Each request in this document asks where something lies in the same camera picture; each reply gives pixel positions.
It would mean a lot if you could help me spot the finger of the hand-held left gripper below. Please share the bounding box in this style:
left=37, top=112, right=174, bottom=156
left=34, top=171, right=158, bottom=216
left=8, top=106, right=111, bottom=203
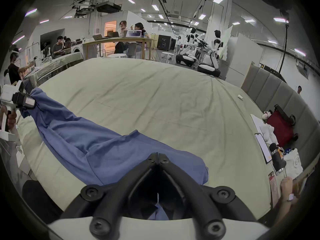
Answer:
left=12, top=92, right=36, bottom=109

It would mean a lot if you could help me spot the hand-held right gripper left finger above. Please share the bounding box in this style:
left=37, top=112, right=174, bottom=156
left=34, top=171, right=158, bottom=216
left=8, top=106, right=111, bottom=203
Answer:
left=60, top=153, right=159, bottom=236

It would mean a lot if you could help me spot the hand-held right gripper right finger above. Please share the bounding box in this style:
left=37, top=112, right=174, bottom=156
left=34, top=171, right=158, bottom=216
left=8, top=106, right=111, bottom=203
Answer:
left=158, top=153, right=258, bottom=238

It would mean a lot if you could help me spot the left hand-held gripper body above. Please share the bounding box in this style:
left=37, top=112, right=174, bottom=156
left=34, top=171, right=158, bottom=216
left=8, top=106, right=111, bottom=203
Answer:
left=0, top=80, right=24, bottom=141

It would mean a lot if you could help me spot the blue shirt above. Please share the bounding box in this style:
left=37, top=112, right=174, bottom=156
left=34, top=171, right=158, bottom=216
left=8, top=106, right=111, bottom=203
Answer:
left=19, top=87, right=209, bottom=221

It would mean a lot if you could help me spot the person's left hand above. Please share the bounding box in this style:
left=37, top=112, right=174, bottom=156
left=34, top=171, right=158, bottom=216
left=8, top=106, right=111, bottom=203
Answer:
left=1, top=106, right=18, bottom=132

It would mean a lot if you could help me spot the group of people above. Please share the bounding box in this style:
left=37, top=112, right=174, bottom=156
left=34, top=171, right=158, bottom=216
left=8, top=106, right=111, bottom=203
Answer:
left=51, top=36, right=72, bottom=59

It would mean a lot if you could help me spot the card with red label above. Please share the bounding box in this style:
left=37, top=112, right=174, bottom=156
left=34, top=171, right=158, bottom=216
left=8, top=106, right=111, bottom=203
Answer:
left=268, top=171, right=279, bottom=207

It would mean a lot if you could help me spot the white washing machine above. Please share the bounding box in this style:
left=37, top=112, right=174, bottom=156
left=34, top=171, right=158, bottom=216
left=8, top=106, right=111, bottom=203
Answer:
left=71, top=40, right=83, bottom=55

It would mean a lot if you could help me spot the phone with white screen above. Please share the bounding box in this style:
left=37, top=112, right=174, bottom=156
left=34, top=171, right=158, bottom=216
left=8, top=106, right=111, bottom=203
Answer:
left=254, top=132, right=273, bottom=165

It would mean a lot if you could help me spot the black bottle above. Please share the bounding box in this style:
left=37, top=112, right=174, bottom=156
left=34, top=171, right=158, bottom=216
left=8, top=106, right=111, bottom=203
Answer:
left=269, top=143, right=287, bottom=175

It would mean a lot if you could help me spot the white sheet of paper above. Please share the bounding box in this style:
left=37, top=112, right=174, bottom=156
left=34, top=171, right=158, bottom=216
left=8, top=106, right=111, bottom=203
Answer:
left=250, top=114, right=266, bottom=135

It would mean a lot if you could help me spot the white plush toy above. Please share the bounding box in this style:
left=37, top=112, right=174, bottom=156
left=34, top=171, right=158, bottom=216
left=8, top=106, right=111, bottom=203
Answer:
left=260, top=110, right=276, bottom=142

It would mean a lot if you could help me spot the white cloth bag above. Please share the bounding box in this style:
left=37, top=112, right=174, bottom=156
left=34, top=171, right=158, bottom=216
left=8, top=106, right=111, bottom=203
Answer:
left=284, top=148, right=304, bottom=180

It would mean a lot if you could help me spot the red bag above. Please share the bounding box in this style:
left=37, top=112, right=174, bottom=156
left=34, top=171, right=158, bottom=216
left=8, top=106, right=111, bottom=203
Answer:
left=266, top=105, right=300, bottom=147

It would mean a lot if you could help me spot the wooden table with laptops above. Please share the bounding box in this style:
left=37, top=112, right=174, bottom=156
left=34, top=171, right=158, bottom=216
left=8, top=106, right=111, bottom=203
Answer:
left=82, top=30, right=153, bottom=60

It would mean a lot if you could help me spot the grey padded headboard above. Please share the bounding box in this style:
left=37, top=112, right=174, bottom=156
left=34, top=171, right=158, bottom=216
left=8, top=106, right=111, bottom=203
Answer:
left=241, top=61, right=320, bottom=184

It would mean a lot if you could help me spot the white humanoid robot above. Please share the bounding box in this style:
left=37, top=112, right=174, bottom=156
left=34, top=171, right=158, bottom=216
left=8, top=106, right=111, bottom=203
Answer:
left=176, top=27, right=199, bottom=67
left=198, top=30, right=223, bottom=77

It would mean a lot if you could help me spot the white round stool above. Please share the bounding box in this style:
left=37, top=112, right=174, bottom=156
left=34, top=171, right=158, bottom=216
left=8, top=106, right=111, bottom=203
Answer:
left=161, top=51, right=175, bottom=64

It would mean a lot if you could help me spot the black cabinet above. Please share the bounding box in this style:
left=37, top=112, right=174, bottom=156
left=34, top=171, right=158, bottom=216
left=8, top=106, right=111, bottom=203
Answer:
left=157, top=34, right=177, bottom=51

